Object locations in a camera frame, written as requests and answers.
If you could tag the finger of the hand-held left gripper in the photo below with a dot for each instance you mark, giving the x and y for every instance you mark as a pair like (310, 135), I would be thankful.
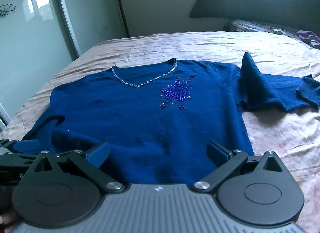
(26, 145)

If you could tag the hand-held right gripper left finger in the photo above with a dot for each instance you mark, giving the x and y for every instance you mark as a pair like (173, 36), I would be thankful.
(97, 154)

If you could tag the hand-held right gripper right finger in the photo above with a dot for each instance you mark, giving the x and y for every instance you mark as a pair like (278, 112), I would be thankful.
(217, 153)

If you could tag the blue beaded sweater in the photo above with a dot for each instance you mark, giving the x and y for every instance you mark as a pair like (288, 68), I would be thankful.
(125, 112)

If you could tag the person's left hand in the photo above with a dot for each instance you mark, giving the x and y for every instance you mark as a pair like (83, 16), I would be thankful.
(6, 220)

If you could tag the flower-print glass wardrobe door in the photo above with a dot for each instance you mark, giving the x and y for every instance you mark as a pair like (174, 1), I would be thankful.
(22, 47)
(90, 10)

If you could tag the pink bed sheet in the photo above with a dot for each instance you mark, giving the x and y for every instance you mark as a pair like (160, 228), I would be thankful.
(175, 45)

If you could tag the patterned pillow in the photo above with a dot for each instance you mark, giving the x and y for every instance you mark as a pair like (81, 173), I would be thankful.
(250, 25)

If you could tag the small white object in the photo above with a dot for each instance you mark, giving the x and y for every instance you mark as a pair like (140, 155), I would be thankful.
(280, 32)

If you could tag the purple cloth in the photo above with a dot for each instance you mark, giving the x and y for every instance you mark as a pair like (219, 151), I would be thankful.
(308, 36)

